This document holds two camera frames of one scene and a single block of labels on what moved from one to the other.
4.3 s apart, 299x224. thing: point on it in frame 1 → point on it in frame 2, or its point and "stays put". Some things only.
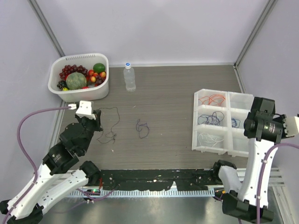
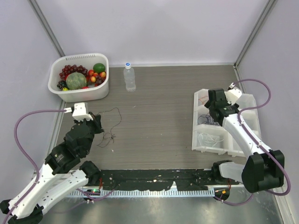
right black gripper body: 248,116 → 208,105
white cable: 206,138 stays put
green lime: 98,67 stays put
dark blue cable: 214,119 stays put
